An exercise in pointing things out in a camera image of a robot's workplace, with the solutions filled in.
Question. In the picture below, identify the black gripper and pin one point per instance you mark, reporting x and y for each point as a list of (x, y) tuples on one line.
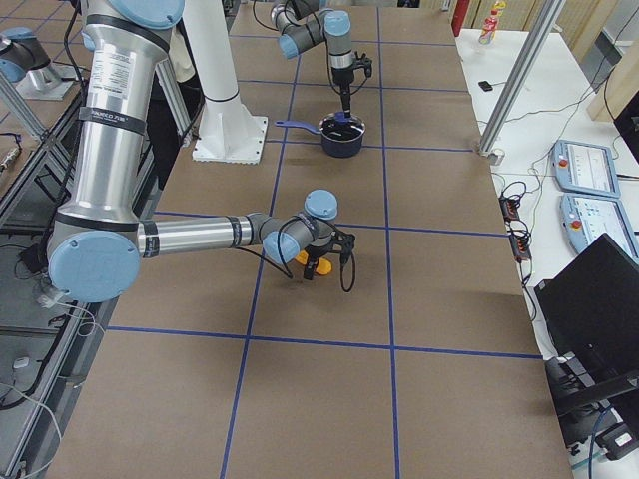
[(317, 249), (342, 80)]

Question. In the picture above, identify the lower blue teach pendant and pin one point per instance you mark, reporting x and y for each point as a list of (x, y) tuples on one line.
[(585, 218)]

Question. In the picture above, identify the aluminium frame post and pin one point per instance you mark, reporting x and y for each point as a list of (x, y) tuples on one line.
[(522, 66)]

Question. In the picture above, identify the black laptop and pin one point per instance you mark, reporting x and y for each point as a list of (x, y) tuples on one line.
[(591, 310)]

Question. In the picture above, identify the glass lid with blue knob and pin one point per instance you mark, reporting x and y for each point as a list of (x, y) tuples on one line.
[(334, 127)]

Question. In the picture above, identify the black orange usb hub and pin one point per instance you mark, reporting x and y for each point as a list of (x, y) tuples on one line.
[(519, 234)]

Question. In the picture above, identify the blue saucepan with handle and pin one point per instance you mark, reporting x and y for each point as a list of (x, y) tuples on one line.
[(335, 149)]

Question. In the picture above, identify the yellow plastic corn cob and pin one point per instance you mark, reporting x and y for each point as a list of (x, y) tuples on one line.
[(313, 265)]

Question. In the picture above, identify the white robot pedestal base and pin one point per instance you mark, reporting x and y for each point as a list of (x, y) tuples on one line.
[(228, 132)]

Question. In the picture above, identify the blue teach pendant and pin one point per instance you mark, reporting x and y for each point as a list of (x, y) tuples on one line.
[(585, 218), (585, 169)]

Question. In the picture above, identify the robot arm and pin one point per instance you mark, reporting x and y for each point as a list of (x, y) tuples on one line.
[(305, 24), (98, 243)]

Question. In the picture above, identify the small black square device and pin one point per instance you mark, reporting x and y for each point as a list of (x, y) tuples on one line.
[(485, 86)]

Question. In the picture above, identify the red patterned drink bottle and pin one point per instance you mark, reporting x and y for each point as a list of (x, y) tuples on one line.
[(490, 23)]

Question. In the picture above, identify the upper blue teach pendant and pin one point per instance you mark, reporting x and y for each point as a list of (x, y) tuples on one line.
[(585, 169)]

